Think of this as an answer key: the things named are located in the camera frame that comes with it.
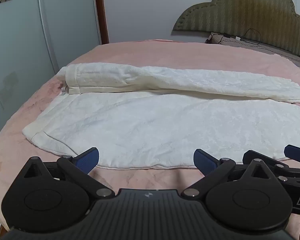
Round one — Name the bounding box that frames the white quilted blanket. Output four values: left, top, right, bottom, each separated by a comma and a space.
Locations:
22, 64, 300, 170

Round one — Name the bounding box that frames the beige pillow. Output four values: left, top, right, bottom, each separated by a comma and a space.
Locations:
205, 32, 300, 63

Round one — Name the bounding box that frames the pink bed blanket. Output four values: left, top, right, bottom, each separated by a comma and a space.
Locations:
0, 39, 300, 230

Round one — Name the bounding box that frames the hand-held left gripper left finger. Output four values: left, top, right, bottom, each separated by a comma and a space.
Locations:
22, 147, 116, 199

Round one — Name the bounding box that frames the olive padded headboard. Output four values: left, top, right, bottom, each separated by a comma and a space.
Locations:
171, 0, 300, 62

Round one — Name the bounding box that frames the pale glossy wardrobe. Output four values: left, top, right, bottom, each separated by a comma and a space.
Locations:
0, 0, 102, 146

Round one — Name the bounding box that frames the black charging cable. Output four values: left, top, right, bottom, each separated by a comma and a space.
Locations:
236, 28, 262, 46

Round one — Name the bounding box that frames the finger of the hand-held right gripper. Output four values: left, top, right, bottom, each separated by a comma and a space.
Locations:
242, 150, 300, 183
284, 144, 300, 166

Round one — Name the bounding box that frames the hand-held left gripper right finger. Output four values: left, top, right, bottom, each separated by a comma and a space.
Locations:
181, 148, 278, 199

